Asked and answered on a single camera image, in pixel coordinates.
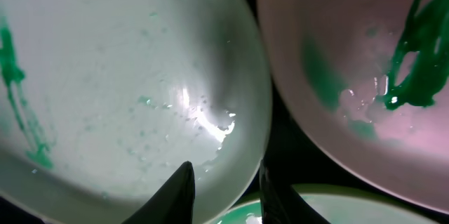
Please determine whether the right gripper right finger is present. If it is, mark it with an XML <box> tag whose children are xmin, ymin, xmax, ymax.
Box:
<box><xmin>259</xmin><ymin>159</ymin><xmax>330</xmax><ymax>224</ymax></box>

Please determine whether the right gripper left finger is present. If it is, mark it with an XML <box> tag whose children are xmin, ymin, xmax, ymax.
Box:
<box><xmin>123</xmin><ymin>161</ymin><xmax>196</xmax><ymax>224</ymax></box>

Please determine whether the mint plate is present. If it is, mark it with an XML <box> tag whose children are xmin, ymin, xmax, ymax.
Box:
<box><xmin>1</xmin><ymin>0</ymin><xmax>272</xmax><ymax>223</ymax></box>
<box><xmin>212</xmin><ymin>184</ymin><xmax>436</xmax><ymax>224</ymax></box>

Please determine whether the round black serving tray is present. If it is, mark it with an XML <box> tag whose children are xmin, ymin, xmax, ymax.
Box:
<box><xmin>255</xmin><ymin>0</ymin><xmax>448</xmax><ymax>223</ymax></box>

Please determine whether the mint plate front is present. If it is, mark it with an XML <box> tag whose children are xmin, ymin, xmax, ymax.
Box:
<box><xmin>212</xmin><ymin>184</ymin><xmax>436</xmax><ymax>224</ymax></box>

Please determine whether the white plate rear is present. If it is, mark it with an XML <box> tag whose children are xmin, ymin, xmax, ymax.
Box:
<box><xmin>257</xmin><ymin>0</ymin><xmax>448</xmax><ymax>213</ymax></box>

